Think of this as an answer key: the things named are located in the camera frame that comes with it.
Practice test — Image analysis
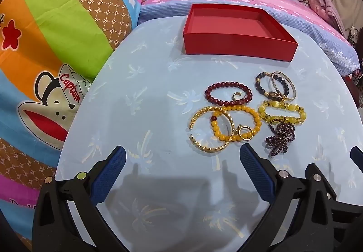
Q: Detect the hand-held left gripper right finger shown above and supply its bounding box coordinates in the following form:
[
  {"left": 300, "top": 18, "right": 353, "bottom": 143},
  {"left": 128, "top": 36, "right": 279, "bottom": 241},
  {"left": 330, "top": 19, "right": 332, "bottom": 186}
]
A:
[{"left": 240, "top": 143, "right": 336, "bottom": 252}]

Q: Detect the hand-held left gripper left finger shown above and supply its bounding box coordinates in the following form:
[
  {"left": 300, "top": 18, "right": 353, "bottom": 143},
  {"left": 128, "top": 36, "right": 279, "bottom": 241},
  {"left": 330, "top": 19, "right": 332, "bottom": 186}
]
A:
[{"left": 32, "top": 145, "right": 134, "bottom": 252}]

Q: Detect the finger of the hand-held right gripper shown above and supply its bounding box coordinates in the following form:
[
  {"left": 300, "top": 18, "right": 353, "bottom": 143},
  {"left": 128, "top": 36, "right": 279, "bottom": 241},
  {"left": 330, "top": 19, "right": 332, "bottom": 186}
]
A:
[
  {"left": 325, "top": 191, "right": 363, "bottom": 252},
  {"left": 350, "top": 147, "right": 363, "bottom": 169}
]

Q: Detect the gold band ring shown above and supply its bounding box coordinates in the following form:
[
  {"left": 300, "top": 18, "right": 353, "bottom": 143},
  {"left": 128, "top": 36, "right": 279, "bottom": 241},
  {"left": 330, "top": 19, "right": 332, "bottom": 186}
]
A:
[{"left": 238, "top": 125, "right": 255, "bottom": 141}]

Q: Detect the gold cuff bangle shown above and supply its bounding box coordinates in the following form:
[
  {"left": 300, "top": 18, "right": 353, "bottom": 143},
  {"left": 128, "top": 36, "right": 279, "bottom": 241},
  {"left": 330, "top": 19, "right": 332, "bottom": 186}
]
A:
[{"left": 189, "top": 107, "right": 235, "bottom": 153}]

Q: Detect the amber yellow bead bracelet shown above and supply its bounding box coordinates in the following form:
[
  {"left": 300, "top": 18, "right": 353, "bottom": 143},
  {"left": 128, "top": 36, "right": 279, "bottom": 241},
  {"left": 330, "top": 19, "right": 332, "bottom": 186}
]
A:
[{"left": 209, "top": 105, "right": 263, "bottom": 143}]

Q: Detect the yellow-green bead bracelet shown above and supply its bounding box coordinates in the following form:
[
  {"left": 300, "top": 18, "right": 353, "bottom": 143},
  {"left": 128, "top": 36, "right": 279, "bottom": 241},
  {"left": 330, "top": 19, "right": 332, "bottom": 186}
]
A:
[{"left": 258, "top": 100, "right": 307, "bottom": 126}]

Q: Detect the black bead bracelet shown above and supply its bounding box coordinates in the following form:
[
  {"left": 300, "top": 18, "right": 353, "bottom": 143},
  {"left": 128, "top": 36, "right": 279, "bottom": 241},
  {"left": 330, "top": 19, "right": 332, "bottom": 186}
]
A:
[{"left": 254, "top": 72, "right": 290, "bottom": 101}]

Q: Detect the dark red bead bracelet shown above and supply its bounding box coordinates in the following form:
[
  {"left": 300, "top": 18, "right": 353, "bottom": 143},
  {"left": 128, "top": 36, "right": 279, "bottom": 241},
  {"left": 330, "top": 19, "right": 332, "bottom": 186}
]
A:
[{"left": 205, "top": 80, "right": 253, "bottom": 107}]

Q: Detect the thin gold bangle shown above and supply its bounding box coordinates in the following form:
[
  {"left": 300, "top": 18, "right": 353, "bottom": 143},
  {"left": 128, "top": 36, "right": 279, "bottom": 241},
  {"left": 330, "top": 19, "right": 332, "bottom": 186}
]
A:
[{"left": 268, "top": 71, "right": 296, "bottom": 101}]

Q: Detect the red cardboard box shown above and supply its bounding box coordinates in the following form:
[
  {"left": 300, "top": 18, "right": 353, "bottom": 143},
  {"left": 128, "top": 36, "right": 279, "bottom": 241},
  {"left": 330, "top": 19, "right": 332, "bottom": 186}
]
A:
[{"left": 182, "top": 3, "right": 299, "bottom": 63}]

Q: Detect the colourful cartoon monkey blanket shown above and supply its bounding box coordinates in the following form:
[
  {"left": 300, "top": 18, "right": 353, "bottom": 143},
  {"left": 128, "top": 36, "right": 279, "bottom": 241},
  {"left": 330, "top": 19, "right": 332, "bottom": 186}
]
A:
[{"left": 0, "top": 0, "right": 176, "bottom": 214}]

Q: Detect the pink quilted cloth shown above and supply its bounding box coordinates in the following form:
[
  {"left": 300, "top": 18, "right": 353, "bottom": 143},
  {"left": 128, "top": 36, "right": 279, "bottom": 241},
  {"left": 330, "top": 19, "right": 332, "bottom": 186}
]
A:
[{"left": 306, "top": 0, "right": 345, "bottom": 34}]

